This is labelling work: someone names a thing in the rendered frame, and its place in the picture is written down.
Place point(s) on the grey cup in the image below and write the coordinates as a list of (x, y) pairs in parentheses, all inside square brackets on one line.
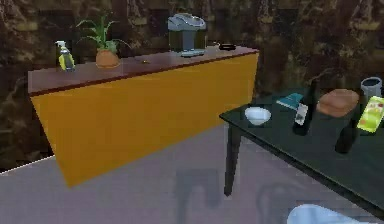
[(370, 88)]

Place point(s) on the green plant in orange pot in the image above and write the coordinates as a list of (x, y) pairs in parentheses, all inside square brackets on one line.
[(106, 55)]

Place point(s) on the dark bottle with white label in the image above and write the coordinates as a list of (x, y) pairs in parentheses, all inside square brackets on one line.
[(304, 111)]

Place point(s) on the teal book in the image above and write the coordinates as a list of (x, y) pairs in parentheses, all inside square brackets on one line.
[(290, 100)]

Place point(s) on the pale blue round object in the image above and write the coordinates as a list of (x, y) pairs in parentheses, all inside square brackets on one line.
[(320, 215)]

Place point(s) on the small black dish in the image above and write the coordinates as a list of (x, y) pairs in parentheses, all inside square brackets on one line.
[(227, 46)]

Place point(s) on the grey coffee machine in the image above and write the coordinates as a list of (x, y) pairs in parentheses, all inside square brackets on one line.
[(186, 33)]

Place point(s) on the brown bread loaf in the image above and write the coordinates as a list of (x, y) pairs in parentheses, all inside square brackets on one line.
[(337, 102)]

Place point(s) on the orange counter with brown top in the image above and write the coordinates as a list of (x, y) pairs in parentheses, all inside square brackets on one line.
[(140, 113)]

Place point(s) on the yellow spray bottle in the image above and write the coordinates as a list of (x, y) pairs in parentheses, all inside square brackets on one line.
[(65, 59)]

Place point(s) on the dark bottle with green label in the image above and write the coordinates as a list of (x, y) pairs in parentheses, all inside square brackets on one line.
[(358, 123)]

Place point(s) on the white bowl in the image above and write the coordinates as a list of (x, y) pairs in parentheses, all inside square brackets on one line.
[(257, 115)]

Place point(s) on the dark green table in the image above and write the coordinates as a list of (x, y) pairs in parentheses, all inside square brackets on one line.
[(320, 150)]

